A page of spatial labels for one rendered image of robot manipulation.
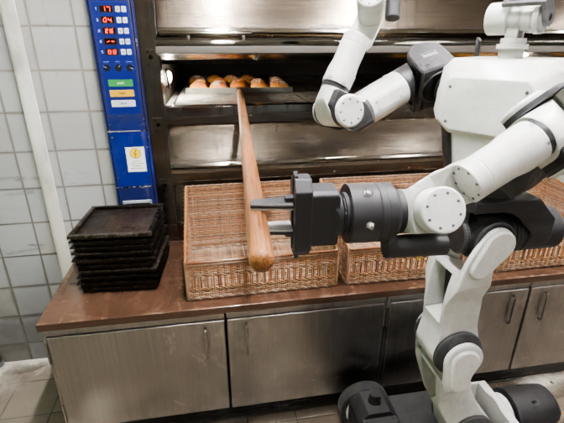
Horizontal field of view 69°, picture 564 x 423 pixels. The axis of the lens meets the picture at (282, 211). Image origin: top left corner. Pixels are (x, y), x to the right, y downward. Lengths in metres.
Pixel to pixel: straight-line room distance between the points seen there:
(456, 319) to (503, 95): 0.59
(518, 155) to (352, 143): 1.27
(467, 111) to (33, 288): 1.89
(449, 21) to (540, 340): 1.40
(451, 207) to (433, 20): 1.44
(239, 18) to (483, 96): 1.04
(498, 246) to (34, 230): 1.76
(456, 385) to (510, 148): 0.80
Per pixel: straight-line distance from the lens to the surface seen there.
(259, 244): 0.48
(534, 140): 0.71
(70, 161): 1.90
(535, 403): 1.68
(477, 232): 1.13
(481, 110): 1.02
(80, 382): 1.72
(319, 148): 1.86
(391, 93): 1.10
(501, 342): 2.03
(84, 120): 1.85
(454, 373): 1.29
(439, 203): 0.60
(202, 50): 1.61
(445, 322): 1.24
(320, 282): 1.58
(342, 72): 1.03
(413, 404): 1.78
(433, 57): 1.16
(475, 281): 1.16
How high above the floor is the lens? 1.42
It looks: 22 degrees down
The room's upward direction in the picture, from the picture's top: straight up
